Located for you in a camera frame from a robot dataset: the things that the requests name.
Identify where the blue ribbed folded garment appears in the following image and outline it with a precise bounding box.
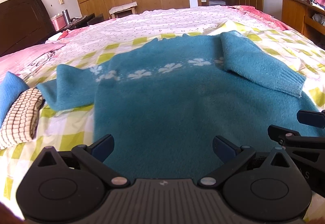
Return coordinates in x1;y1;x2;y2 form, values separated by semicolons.
0;72;29;125

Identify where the dark wooden headboard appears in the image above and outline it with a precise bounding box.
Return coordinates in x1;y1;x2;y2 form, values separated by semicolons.
0;0;56;56

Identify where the green checkered bed quilt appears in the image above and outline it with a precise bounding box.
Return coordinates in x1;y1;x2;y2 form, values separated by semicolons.
1;6;324;217

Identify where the metal thermos cup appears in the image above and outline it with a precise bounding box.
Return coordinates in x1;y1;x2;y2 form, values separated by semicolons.
62;9;71;25

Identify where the wooden desk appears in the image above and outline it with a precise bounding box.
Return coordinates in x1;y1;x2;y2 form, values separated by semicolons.
281;0;324;49

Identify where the pink pillow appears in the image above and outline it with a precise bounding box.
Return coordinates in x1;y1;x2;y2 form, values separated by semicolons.
0;43;65;80

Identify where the teal sweater with white flowers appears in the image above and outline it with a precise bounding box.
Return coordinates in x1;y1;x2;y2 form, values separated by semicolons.
37;31;324;179

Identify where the small stool with cloth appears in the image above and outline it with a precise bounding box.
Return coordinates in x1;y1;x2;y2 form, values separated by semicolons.
108;1;138;18

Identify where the pink floral blanket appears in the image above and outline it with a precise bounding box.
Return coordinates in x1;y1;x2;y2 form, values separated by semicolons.
229;5;291;31

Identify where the pink storage box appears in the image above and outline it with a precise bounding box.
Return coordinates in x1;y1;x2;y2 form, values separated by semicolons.
51;14;67;31

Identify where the brown striped folded garment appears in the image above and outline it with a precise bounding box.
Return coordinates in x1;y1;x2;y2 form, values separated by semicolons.
1;88;43;149

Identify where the dark bedside table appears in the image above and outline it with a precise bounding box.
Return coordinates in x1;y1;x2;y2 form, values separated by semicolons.
60;13;104;31

